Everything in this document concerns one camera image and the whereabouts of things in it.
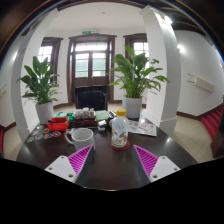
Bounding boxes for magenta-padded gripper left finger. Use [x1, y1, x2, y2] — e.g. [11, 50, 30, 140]
[44, 144, 96, 186]

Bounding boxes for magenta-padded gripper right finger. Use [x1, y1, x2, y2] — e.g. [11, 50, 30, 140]
[131, 144, 181, 184]

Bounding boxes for clear bottle with yellow cap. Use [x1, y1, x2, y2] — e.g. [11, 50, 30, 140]
[110, 108, 130, 149]

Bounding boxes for white speckled mug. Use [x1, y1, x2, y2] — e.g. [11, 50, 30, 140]
[63, 127, 96, 152]

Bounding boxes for red plastic box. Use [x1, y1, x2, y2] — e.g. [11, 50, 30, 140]
[46, 116, 70, 132]

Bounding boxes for printed white leaflet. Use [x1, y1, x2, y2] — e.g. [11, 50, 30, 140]
[128, 119, 158, 138]

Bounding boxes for green flat box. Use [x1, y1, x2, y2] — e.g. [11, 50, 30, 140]
[54, 111, 75, 118]

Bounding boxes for green plant in white pot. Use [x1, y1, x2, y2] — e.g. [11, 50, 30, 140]
[108, 44, 170, 120]
[17, 55, 61, 125]

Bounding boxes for green flat pad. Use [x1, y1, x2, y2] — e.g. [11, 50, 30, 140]
[95, 110, 111, 122]

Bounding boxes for black chair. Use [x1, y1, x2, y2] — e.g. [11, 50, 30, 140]
[74, 85, 109, 112]

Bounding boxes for dark wooden double door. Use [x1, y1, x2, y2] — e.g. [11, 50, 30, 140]
[67, 33, 117, 106]

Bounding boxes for dark-framed window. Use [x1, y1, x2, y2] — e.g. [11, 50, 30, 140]
[123, 32, 149, 61]
[37, 36, 64, 84]

